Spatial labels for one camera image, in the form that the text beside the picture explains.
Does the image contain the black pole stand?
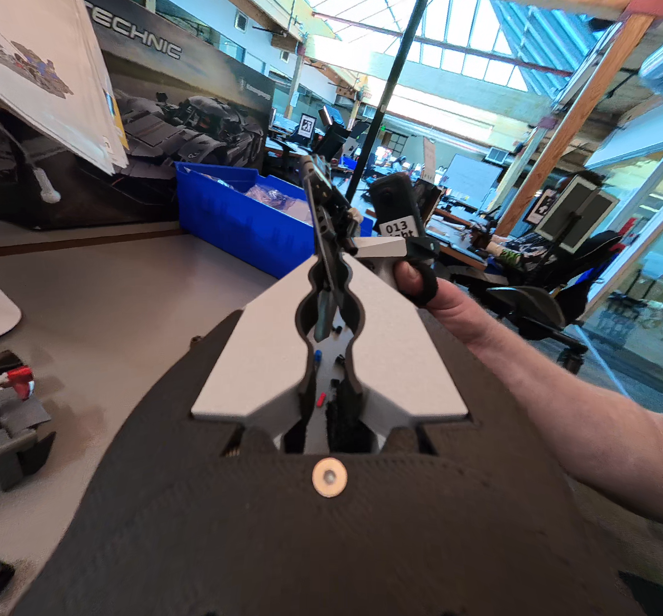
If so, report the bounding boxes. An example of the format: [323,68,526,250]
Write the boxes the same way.
[343,0,447,203]

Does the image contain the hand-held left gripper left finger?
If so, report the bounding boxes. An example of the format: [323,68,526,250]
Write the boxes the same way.
[191,256,320,453]

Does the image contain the clear plastic parts bags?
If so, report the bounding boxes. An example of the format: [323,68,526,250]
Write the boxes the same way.
[193,170,314,225]

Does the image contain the grey computer monitor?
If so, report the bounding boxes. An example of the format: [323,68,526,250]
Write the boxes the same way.
[534,175,619,255]

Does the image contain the lego car chassis model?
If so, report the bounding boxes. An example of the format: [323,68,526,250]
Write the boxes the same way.
[0,349,58,492]

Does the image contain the whiteboard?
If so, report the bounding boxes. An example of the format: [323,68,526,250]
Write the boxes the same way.
[444,154,504,209]

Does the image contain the person's right forearm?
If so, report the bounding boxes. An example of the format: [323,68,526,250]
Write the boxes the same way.
[456,310,663,519]

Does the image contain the person's right hand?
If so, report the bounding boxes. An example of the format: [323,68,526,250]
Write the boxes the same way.
[394,262,499,354]

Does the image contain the grey lego wing assembly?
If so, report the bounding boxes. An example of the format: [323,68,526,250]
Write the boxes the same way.
[299,154,364,343]

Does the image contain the lego instruction booklet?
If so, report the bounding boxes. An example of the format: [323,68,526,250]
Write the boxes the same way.
[0,0,130,176]

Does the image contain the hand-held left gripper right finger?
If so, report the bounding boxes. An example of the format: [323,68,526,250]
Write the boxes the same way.
[341,253,469,453]

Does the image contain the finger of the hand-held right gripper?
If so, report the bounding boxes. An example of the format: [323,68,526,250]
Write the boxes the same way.
[354,236,411,260]

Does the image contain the lego set box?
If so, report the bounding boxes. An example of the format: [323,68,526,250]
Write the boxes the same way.
[0,0,276,231]

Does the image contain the blue plastic bin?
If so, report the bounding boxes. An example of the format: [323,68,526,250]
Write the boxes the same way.
[175,161,375,280]

